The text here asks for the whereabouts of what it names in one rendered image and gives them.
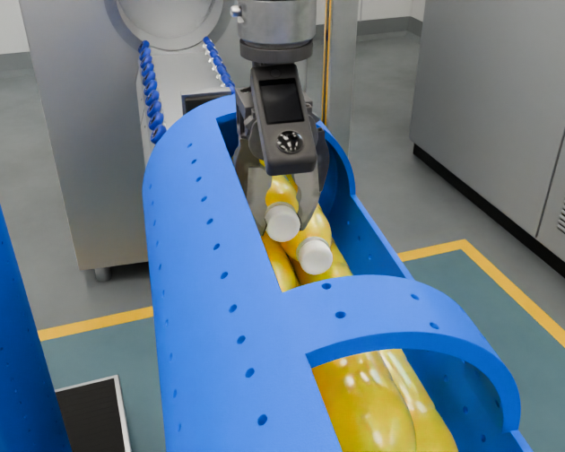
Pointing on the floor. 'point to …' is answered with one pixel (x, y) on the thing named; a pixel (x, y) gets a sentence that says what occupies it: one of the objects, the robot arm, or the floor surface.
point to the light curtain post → (339, 68)
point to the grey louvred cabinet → (508, 117)
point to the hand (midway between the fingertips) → (282, 226)
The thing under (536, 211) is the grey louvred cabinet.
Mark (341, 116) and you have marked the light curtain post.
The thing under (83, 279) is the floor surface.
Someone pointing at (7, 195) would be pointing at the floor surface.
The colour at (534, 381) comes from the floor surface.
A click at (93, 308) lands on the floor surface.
